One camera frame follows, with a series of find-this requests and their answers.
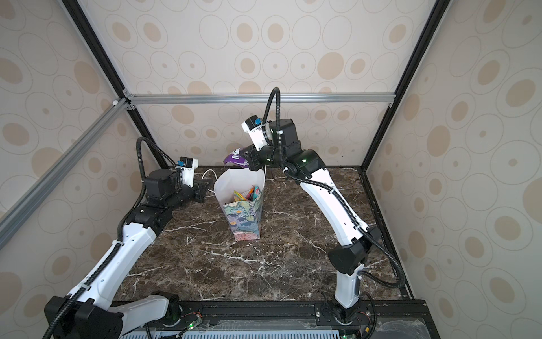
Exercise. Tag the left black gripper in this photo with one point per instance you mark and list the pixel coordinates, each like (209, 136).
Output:
(202, 188)

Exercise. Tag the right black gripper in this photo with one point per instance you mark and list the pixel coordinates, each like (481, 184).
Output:
(255, 158)

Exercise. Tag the purple Fox's candy bag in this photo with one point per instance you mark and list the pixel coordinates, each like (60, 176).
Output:
(235, 158)

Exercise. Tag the white floral paper bag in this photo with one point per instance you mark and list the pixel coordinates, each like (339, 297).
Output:
(244, 217)

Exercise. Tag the orange Fox's candy bag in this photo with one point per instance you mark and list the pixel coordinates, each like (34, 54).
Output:
(254, 194)

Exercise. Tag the red yellow Fox's candy bag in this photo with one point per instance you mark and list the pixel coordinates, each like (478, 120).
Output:
(239, 197)

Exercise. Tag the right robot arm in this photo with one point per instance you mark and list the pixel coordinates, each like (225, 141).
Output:
(282, 149)

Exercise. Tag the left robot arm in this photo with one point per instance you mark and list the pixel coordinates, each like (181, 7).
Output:
(123, 254)

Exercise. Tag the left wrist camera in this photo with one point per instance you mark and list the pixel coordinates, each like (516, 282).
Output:
(186, 168)

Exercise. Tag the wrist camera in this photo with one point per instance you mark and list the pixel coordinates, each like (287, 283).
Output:
(254, 126)
(186, 168)

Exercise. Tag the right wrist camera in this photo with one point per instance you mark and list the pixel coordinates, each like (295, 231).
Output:
(254, 126)

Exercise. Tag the horizontal back aluminium rail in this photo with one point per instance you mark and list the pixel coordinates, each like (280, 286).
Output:
(229, 99)

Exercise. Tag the left side aluminium rail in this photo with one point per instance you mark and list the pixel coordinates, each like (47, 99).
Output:
(16, 217)

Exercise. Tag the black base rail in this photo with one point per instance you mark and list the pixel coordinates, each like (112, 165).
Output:
(250, 319)

